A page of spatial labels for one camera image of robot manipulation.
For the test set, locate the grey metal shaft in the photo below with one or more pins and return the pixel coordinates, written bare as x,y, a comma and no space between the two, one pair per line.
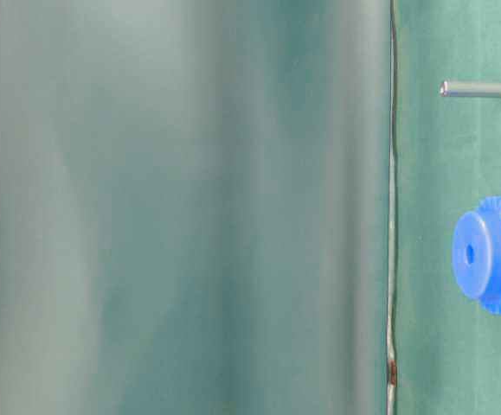
466,89

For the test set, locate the blue plastic gear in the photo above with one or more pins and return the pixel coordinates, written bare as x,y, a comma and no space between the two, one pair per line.
476,254

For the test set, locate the green table mat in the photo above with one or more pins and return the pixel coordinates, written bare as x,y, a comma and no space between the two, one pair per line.
448,159

